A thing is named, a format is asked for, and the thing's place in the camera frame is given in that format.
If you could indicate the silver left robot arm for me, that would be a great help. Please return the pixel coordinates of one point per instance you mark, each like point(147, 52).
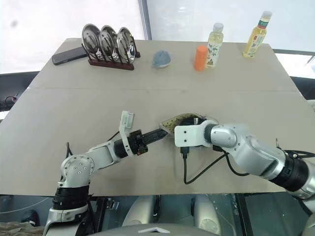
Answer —
point(103, 155)

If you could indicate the small yellow drink bottle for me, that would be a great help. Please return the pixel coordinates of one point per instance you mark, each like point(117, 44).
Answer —
point(214, 46)

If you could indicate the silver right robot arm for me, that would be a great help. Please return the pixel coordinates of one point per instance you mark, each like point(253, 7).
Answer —
point(251, 152)

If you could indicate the dark wooden plate rack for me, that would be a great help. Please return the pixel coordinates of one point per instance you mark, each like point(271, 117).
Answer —
point(110, 64)

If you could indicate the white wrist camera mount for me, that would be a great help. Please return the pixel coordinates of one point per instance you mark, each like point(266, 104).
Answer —
point(188, 135)
point(123, 137)

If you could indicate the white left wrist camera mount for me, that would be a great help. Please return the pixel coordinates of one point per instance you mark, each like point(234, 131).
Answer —
point(123, 137)

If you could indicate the grey-blue cap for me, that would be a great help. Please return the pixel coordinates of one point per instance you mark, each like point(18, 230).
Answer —
point(161, 59)

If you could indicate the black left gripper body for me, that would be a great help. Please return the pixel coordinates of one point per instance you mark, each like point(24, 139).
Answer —
point(138, 145)

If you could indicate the grey plaid pouch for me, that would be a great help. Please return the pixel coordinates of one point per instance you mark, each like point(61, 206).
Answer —
point(169, 123)

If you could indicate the olive cloth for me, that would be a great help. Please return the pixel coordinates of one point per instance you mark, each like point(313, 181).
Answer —
point(19, 228)

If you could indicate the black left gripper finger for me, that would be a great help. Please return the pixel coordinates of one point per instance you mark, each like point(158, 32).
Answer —
point(155, 140)
point(157, 134)

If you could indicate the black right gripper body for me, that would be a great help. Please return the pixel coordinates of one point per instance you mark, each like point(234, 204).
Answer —
point(193, 121)

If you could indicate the black smartphone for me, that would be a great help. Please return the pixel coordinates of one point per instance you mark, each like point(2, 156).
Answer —
point(69, 56)

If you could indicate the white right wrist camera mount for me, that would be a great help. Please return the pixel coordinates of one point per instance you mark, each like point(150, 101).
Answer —
point(188, 135)

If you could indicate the tall yellow oil bottle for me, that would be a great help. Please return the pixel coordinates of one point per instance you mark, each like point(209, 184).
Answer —
point(256, 37)

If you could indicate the grey robot torso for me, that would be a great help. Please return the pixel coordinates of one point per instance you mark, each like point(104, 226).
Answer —
point(157, 216)

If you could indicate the round steel plate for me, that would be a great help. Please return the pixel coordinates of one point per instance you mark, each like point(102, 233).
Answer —
point(125, 43)
point(90, 38)
point(108, 40)

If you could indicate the orange cylinder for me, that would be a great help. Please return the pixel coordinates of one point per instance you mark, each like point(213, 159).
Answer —
point(200, 59)

